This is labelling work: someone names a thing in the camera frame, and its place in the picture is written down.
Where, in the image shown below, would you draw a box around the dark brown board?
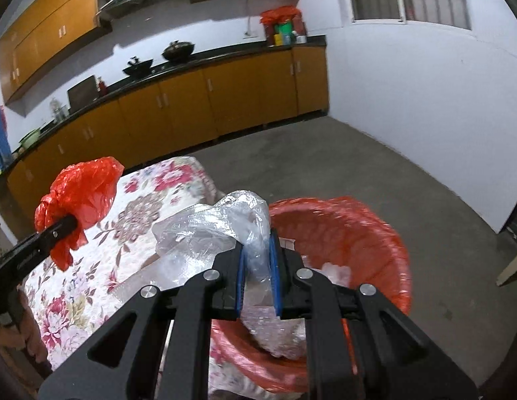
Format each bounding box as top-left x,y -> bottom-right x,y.
67,75 -> 98,111

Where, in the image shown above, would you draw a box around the person's left hand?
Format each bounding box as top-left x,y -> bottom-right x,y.
0,296 -> 48,367

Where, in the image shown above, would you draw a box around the red lined trash bin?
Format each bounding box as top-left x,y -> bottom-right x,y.
210,196 -> 412,392

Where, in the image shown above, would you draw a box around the pale wooden board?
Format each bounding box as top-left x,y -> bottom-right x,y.
497,246 -> 517,287

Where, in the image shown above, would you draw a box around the black lidded wok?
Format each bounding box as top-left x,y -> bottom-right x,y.
162,41 -> 196,62

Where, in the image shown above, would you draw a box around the long wooden wall cabinet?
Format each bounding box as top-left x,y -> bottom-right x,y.
0,0 -> 113,105

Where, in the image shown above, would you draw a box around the black open wok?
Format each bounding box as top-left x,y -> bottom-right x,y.
123,55 -> 154,76

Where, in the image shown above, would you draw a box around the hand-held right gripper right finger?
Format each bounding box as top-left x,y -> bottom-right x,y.
268,229 -> 478,400

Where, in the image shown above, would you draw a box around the clear plastic bag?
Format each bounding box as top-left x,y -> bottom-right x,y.
152,190 -> 307,361

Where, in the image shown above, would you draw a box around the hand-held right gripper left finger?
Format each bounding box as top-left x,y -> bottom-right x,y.
37,245 -> 247,400

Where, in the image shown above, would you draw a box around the wooden base cabinets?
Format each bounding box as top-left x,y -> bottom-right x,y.
6,46 -> 330,205

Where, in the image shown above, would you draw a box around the glass jar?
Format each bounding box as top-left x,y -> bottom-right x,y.
50,98 -> 69,121

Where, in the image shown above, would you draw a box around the white plastic bag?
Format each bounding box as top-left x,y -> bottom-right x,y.
321,262 -> 353,286

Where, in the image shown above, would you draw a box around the red bag on goods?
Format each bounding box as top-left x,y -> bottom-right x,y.
260,6 -> 303,26

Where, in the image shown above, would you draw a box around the orange plastic bag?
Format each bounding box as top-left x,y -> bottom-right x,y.
34,156 -> 126,271

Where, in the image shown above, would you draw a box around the floral tablecloth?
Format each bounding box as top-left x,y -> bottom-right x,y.
23,156 -> 276,400

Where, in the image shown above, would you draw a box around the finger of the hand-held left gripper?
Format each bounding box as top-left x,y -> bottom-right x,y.
0,215 -> 79,278

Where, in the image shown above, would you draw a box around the black kitchen countertop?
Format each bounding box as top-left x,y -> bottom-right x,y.
0,35 -> 328,184

